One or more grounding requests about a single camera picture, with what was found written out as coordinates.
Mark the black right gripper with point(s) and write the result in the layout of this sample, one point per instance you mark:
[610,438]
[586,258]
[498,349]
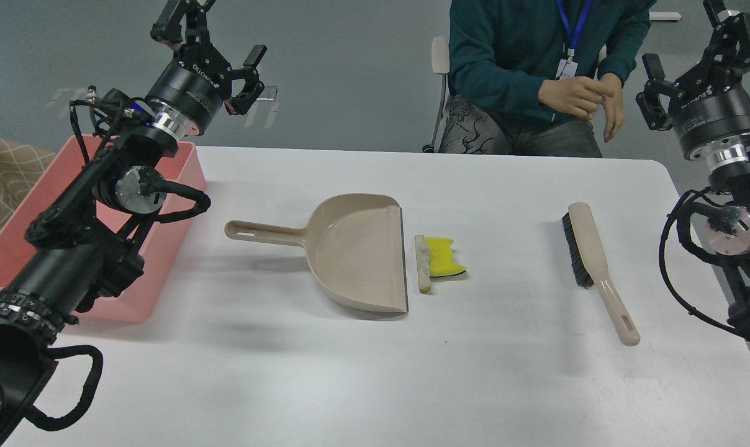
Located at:
[707,106]

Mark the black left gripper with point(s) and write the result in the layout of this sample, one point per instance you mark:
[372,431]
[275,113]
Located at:
[199,82]

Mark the beige hand brush black bristles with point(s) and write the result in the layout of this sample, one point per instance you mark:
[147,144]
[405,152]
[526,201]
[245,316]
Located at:
[590,268]

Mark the beige plastic dustpan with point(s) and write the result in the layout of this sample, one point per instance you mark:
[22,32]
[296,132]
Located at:
[354,245]

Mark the yellow sponge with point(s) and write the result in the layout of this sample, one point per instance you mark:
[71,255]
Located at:
[441,258]

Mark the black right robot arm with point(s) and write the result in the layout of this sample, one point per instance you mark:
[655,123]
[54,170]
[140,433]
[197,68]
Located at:
[713,224]

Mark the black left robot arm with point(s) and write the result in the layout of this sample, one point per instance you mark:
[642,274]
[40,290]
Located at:
[87,242]

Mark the pink plastic bin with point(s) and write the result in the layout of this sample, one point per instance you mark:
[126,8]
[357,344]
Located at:
[136,303]

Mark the white desk foot bar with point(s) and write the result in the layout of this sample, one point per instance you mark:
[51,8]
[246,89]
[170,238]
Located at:
[665,16]

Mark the grey floor plate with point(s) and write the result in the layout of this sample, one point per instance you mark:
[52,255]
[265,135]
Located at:
[269,93]

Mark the person in teal sweater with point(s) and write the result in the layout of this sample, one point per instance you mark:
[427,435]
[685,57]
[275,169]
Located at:
[527,78]

